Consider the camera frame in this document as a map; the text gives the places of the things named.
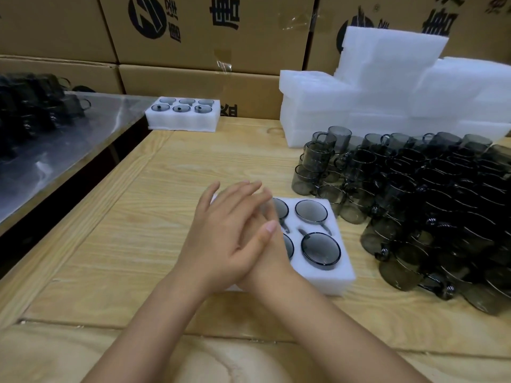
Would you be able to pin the dark mugs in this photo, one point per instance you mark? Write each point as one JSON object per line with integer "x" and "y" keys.
{"x": 28, "y": 111}

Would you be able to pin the person's left forearm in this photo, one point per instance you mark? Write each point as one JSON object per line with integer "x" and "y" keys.
{"x": 151, "y": 339}

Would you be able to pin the person's right hand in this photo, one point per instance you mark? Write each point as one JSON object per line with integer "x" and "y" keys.
{"x": 271, "y": 267}

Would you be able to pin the stainless steel table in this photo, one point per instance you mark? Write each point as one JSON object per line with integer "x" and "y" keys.
{"x": 80, "y": 147}

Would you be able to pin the smoky grey glass cup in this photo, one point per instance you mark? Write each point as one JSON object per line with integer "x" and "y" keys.
{"x": 206, "y": 102}
{"x": 181, "y": 108}
{"x": 187, "y": 101}
{"x": 167, "y": 100}
{"x": 288, "y": 247}
{"x": 203, "y": 109}
{"x": 160, "y": 108}
{"x": 281, "y": 209}
{"x": 321, "y": 249}
{"x": 311, "y": 211}

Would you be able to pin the stack of white foam trays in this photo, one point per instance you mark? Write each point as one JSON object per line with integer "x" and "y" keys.
{"x": 379, "y": 75}

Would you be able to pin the black round object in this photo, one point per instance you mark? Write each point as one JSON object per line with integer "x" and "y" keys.
{"x": 84, "y": 89}

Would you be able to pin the person's right forearm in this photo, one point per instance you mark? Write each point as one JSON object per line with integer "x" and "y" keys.
{"x": 339, "y": 347}

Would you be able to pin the pile of smoky glass mugs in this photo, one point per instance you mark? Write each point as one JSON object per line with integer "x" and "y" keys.
{"x": 439, "y": 187}

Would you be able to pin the person's left hand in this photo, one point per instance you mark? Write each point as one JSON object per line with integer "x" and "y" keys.
{"x": 215, "y": 243}

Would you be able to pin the white grooved foam tray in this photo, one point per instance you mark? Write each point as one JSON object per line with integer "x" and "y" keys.
{"x": 331, "y": 283}
{"x": 179, "y": 124}

